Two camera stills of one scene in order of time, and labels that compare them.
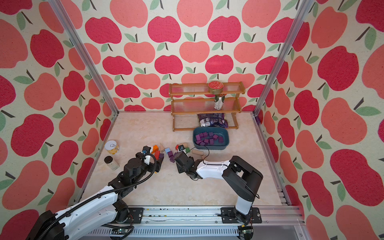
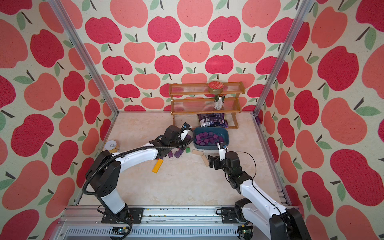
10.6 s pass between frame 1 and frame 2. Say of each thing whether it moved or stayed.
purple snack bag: stayed
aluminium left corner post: stayed
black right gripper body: moved
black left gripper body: moved
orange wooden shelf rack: stayed
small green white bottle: stayed
